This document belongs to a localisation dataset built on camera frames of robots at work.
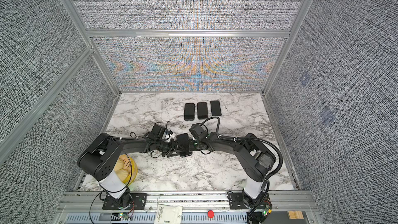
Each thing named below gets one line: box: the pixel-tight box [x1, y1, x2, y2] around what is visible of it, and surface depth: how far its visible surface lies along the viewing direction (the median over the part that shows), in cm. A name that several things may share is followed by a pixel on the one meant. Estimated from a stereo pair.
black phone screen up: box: [210, 100, 222, 117], surface depth 112 cm
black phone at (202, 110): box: [197, 102, 209, 120], surface depth 112 cm
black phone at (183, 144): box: [176, 132, 193, 158], surface depth 91 cm
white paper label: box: [153, 204, 183, 224], surface depth 71 cm
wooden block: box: [288, 210, 305, 220], surface depth 70 cm
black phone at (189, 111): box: [183, 102, 195, 121], surface depth 109 cm
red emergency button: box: [207, 209, 215, 219], surface depth 69 cm
